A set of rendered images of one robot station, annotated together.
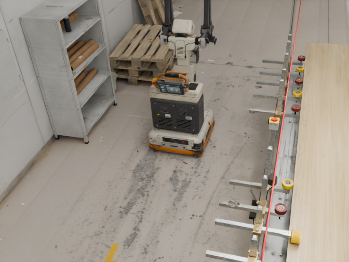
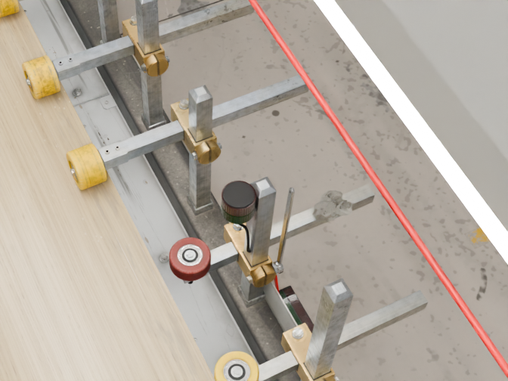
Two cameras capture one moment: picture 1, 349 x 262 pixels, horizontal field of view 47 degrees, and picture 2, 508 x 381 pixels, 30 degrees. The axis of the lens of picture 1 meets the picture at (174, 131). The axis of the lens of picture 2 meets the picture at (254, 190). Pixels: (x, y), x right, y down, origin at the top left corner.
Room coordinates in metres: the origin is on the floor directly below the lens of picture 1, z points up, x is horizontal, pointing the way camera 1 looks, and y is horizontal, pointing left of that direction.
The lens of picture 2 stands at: (2.45, -1.28, 2.50)
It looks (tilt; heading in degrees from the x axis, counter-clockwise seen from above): 57 degrees down; 129
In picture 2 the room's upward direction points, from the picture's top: 5 degrees clockwise
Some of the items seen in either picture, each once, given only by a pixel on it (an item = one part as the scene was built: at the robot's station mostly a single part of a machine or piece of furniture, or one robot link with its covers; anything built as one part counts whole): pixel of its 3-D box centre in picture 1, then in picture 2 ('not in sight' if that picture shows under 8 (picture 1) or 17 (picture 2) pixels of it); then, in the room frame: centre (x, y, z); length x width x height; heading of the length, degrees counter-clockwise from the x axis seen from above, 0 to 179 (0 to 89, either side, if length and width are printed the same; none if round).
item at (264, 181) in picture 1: (262, 201); (255, 252); (1.90, -0.56, 0.89); 0.04 x 0.04 x 0.48; 71
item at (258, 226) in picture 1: (257, 226); (195, 131); (1.64, -0.47, 0.95); 0.14 x 0.06 x 0.05; 161
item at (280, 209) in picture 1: (280, 212); (190, 267); (1.82, -0.66, 0.85); 0.08 x 0.08 x 0.11
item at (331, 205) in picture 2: (233, 202); (331, 203); (1.92, -0.37, 0.87); 0.09 x 0.07 x 0.02; 71
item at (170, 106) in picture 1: (177, 101); not in sight; (3.73, -0.06, 0.59); 0.55 x 0.34 x 0.83; 70
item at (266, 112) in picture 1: (272, 113); not in sight; (3.05, -0.92, 0.81); 0.43 x 0.03 x 0.04; 71
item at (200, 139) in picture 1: (182, 128); not in sight; (3.81, -0.10, 0.16); 0.67 x 0.64 x 0.25; 160
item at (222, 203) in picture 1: (250, 208); (278, 232); (1.88, -0.48, 0.84); 0.43 x 0.03 x 0.04; 71
